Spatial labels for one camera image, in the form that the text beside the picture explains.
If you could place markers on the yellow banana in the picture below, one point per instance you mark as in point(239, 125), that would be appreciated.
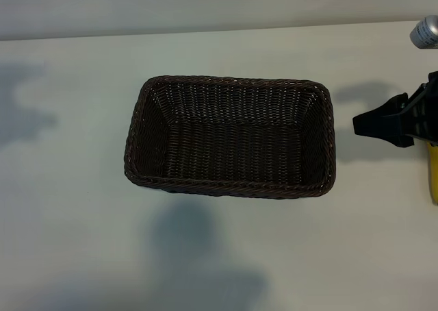
point(434, 174)

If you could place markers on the dark brown wicker basket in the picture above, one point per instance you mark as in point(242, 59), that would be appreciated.
point(232, 146)

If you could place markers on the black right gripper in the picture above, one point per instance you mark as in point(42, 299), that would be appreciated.
point(426, 119)

